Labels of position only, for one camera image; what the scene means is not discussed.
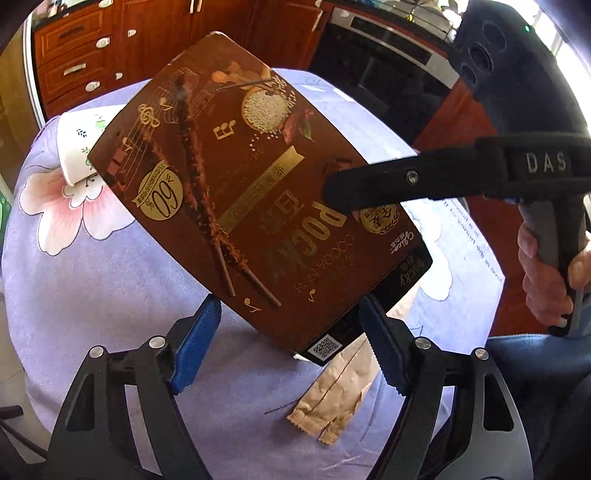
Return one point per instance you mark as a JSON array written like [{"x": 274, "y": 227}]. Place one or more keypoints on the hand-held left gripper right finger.
[{"x": 383, "y": 346}]

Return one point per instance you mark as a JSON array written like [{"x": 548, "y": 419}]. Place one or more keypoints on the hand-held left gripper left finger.
[{"x": 198, "y": 341}]

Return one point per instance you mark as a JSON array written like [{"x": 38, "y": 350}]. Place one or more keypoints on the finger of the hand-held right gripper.
[{"x": 397, "y": 184}]

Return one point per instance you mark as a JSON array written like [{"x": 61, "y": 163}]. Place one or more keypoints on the brown snack box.
[{"x": 231, "y": 184}]

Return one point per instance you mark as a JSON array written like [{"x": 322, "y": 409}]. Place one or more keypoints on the person's right hand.
[{"x": 542, "y": 290}]

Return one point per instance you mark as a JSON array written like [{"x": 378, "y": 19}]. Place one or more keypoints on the beige snack wrapper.
[{"x": 332, "y": 397}]

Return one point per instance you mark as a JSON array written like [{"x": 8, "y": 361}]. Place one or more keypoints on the purple floral tablecloth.
[{"x": 115, "y": 286}]

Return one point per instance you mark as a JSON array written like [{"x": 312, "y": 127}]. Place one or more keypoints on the built-in black oven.
[{"x": 369, "y": 60}]

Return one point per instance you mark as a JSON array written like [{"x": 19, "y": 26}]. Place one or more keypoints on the person's blue trousers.
[{"x": 545, "y": 383}]

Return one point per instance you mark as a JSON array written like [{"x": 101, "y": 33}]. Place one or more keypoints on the white green-print paper cup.
[{"x": 81, "y": 143}]

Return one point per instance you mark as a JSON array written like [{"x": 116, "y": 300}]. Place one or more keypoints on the wooden kitchen cabinets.
[{"x": 152, "y": 46}]

